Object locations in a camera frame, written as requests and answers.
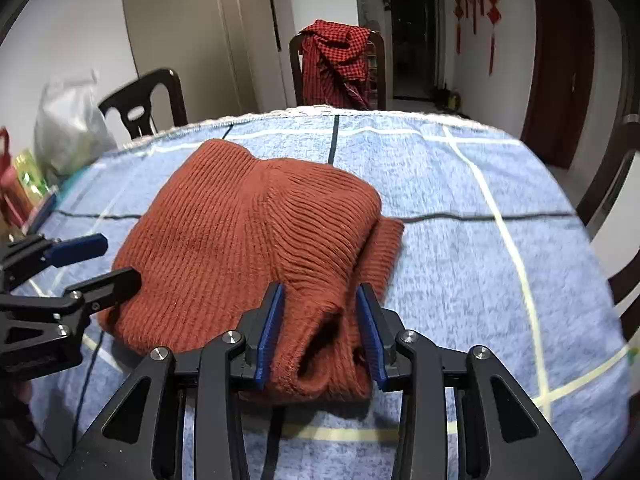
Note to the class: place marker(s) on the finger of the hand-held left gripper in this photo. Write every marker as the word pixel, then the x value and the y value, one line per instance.
pixel 110 287
pixel 75 250

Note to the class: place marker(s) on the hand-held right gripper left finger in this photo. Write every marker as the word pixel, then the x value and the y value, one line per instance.
pixel 268 335

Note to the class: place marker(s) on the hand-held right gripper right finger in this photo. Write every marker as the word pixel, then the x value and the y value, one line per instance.
pixel 372 340

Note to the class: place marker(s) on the rust ribbed knit sweater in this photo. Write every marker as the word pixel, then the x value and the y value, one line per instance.
pixel 240 220

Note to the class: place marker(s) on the green packet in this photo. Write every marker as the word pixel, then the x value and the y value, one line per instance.
pixel 31 177

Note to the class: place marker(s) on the red bottle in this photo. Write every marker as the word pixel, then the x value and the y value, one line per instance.
pixel 10 185

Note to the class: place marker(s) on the clear plastic bag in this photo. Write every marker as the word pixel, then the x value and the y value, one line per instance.
pixel 70 130

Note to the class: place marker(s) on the blue checked blanket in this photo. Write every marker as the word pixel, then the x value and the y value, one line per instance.
pixel 475 260

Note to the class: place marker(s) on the dark wooden chair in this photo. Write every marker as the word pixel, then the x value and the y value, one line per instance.
pixel 295 75
pixel 607 180
pixel 165 95

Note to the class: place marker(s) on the beige wardrobe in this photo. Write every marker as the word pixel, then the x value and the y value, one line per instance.
pixel 200 35

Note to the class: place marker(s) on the pile of shoes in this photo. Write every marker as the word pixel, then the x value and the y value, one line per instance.
pixel 450 100

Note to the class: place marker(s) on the red checked cloth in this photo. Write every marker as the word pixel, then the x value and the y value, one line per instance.
pixel 330 60

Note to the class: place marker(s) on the dark glass door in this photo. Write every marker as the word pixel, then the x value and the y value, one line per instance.
pixel 415 35

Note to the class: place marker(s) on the brown wooden door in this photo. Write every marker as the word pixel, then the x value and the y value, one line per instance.
pixel 560 60

